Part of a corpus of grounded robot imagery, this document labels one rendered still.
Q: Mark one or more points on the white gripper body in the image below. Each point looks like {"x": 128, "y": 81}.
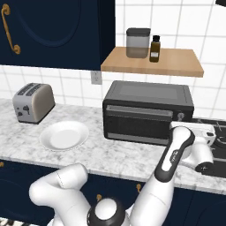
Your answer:
{"x": 200, "y": 129}

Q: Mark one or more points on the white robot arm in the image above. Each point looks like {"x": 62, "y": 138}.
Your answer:
{"x": 153, "y": 203}

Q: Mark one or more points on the black toaster oven timer knob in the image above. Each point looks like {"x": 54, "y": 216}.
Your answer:
{"x": 180, "y": 115}

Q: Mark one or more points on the black toaster oven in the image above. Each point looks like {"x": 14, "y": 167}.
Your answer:
{"x": 147, "y": 94}

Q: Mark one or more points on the black toaster oven door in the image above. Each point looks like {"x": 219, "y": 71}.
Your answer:
{"x": 135, "y": 126}

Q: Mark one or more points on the navy base cupboard door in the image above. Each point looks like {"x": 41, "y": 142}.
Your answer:
{"x": 117, "y": 188}
{"x": 203, "y": 209}
{"x": 17, "y": 188}

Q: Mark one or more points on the silver toaster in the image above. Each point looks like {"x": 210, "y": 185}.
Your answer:
{"x": 35, "y": 103}

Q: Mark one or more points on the black hob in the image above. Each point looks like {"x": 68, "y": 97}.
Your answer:
{"x": 219, "y": 153}

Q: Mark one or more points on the brown glass bottle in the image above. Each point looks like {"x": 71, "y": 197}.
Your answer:
{"x": 154, "y": 50}

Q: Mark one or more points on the grey lidded canister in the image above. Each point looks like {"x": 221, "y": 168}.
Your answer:
{"x": 137, "y": 44}

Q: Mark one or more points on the black extractor hood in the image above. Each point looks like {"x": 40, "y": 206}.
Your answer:
{"x": 221, "y": 2}

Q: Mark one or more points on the white plate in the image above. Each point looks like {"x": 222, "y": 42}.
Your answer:
{"x": 64, "y": 136}

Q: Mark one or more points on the wooden wall shelf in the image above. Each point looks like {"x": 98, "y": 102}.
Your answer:
{"x": 176, "y": 63}

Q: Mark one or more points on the white wall outlet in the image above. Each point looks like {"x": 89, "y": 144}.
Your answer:
{"x": 96, "y": 77}

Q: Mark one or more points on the navy wall cupboard door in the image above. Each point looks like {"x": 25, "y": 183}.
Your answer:
{"x": 58, "y": 32}

